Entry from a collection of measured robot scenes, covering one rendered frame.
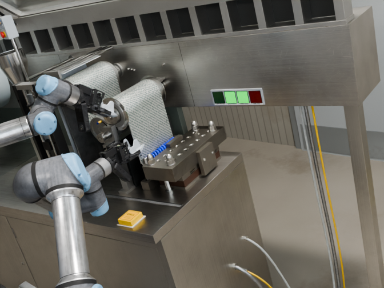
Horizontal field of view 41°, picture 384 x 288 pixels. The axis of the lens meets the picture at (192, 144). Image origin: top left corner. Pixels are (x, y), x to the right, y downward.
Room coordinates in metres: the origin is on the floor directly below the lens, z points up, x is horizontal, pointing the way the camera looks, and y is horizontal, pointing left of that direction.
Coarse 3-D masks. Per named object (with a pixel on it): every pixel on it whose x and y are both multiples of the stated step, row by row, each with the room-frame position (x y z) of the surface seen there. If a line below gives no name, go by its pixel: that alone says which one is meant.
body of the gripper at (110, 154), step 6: (114, 144) 1.96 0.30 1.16; (120, 144) 1.96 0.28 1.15; (126, 144) 1.94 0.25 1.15; (108, 150) 1.91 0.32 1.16; (114, 150) 1.91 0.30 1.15; (120, 150) 1.91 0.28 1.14; (126, 150) 1.95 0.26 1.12; (102, 156) 1.90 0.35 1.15; (108, 156) 1.88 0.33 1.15; (114, 156) 1.91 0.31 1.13; (120, 156) 1.91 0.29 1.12; (126, 156) 1.94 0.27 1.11; (114, 162) 1.90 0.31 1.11; (120, 162) 1.92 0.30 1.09; (126, 162) 1.92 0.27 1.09
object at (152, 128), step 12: (156, 108) 2.16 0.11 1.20; (144, 120) 2.09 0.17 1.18; (156, 120) 2.14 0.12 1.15; (168, 120) 2.20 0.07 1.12; (132, 132) 2.02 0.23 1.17; (144, 132) 2.07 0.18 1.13; (156, 132) 2.13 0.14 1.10; (168, 132) 2.18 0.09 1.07; (156, 144) 2.11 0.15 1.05; (144, 156) 2.04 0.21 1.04
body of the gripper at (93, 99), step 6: (84, 90) 1.93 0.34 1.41; (90, 90) 1.95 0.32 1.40; (96, 90) 1.95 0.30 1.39; (84, 96) 1.93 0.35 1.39; (90, 96) 1.94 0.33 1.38; (96, 96) 1.94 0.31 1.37; (102, 96) 1.96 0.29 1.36; (78, 102) 1.88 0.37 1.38; (90, 102) 1.93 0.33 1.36; (96, 102) 1.95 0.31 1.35; (90, 108) 1.91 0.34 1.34
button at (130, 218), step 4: (128, 212) 1.81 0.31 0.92; (132, 212) 1.80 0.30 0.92; (136, 212) 1.79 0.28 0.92; (140, 212) 1.78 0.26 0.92; (124, 216) 1.79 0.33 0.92; (128, 216) 1.78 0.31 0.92; (132, 216) 1.77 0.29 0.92; (136, 216) 1.76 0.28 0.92; (140, 216) 1.77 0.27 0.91; (120, 220) 1.77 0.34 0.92; (124, 220) 1.76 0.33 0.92; (128, 220) 1.75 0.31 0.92; (132, 220) 1.74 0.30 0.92; (136, 220) 1.75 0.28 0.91; (120, 224) 1.77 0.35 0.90; (124, 224) 1.76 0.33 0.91; (128, 224) 1.74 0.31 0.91; (132, 224) 1.74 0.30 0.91
